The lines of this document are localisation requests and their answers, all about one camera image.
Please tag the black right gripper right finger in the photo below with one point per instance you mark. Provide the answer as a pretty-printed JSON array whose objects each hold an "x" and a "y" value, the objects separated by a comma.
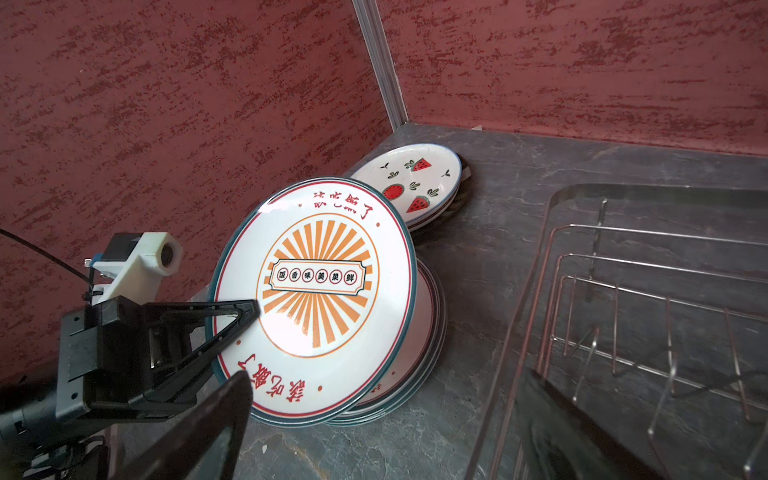
[{"x": 560, "y": 441}]

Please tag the aluminium left corner post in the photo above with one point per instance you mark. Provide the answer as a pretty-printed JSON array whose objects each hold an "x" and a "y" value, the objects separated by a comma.
[{"x": 373, "y": 32}]

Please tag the chrome wire dish rack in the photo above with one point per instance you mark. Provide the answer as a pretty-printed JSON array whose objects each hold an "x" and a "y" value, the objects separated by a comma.
[{"x": 646, "y": 306}]

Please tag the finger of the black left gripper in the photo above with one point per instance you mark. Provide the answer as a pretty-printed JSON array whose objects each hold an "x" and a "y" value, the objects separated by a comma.
[{"x": 184, "y": 339}]

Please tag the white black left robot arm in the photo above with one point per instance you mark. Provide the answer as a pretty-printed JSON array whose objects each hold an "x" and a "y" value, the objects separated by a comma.
[{"x": 32, "y": 437}]

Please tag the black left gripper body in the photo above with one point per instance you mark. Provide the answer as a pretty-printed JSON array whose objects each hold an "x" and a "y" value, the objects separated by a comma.
[{"x": 119, "y": 360}]

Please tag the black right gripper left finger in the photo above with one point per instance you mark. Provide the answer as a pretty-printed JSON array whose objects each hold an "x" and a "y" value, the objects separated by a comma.
[{"x": 205, "y": 444}]

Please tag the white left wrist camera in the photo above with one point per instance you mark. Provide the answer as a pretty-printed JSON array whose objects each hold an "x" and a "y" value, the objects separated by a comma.
[{"x": 135, "y": 264}]

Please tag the dark striped rim plate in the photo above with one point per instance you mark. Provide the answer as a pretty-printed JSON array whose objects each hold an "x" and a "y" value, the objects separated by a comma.
[{"x": 456, "y": 204}]

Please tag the strawberry pattern white plate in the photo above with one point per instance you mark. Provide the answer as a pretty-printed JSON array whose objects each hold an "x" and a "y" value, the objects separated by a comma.
[{"x": 419, "y": 180}]

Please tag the orange sunburst white plate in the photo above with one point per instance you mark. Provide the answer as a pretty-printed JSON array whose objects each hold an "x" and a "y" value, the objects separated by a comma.
[{"x": 332, "y": 267}]

